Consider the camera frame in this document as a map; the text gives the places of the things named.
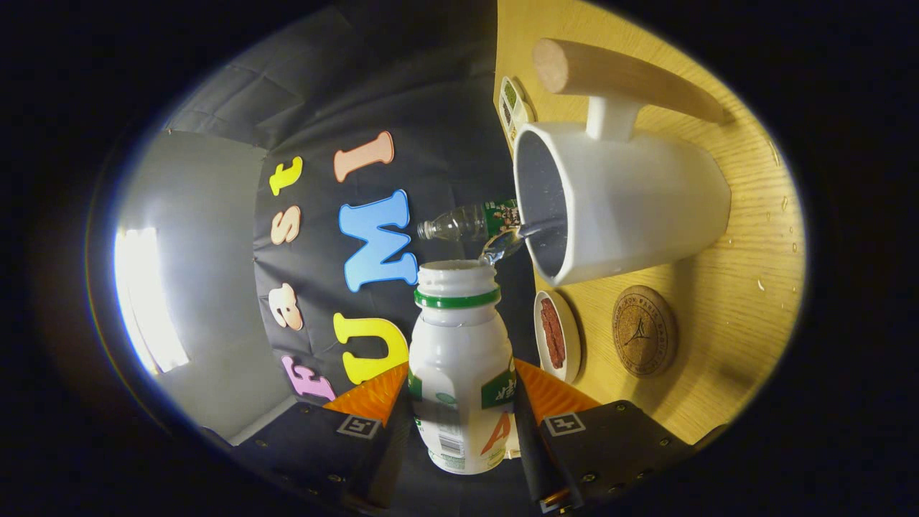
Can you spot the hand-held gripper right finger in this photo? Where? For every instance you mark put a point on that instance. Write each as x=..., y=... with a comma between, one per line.
x=535, y=459

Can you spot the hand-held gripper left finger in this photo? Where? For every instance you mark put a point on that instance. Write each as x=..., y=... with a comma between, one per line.
x=388, y=459

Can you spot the white juice bottle green collar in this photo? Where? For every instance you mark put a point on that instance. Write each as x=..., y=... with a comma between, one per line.
x=456, y=352

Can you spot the round cork coaster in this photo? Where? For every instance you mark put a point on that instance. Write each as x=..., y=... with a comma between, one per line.
x=644, y=330

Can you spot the clear plastic water bottle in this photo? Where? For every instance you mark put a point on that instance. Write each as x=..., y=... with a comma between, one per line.
x=459, y=224

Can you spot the red meat strip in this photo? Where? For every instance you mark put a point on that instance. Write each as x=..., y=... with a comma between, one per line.
x=553, y=334

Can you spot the white round plate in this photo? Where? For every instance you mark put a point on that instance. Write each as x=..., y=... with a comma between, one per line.
x=573, y=337

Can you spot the wooden table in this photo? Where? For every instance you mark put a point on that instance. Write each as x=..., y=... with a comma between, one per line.
x=739, y=301

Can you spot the white divided dish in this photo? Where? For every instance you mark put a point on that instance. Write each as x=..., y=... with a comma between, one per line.
x=525, y=115

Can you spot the pile of dark beans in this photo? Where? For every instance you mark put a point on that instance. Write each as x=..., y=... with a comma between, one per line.
x=506, y=115

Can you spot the black backdrop cloth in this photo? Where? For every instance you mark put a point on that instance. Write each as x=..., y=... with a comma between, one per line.
x=431, y=108

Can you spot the pile of green beans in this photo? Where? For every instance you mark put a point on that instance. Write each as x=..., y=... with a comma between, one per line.
x=510, y=93

